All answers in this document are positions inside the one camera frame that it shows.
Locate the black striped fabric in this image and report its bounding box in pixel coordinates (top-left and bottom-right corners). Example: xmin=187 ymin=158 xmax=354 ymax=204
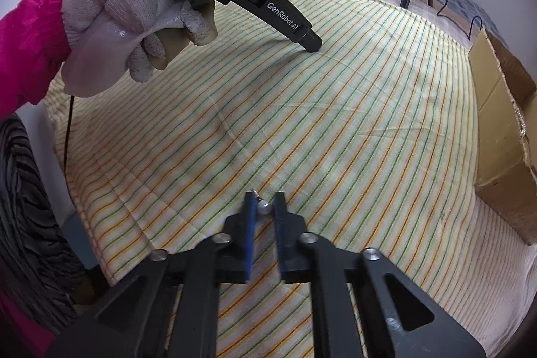
xmin=1 ymin=114 xmax=85 ymax=335

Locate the checked beige bed sheet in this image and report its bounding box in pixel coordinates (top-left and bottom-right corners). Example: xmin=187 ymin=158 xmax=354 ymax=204
xmin=238 ymin=0 xmax=537 ymax=358

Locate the left hand white glove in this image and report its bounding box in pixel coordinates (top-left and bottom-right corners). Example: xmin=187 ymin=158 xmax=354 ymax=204
xmin=61 ymin=0 xmax=217 ymax=97

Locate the pink left sleeve forearm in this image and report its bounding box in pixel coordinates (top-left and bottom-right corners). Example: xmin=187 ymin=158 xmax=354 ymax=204
xmin=0 ymin=0 xmax=71 ymax=119

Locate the open cardboard box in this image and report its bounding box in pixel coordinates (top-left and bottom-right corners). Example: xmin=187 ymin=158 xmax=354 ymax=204
xmin=468 ymin=29 xmax=536 ymax=244

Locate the black power cable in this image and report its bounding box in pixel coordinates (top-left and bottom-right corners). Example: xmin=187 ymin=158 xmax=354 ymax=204
xmin=436 ymin=0 xmax=486 ymax=43

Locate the yellow striped cloth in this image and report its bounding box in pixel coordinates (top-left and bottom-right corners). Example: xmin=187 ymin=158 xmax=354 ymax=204
xmin=44 ymin=0 xmax=482 ymax=358

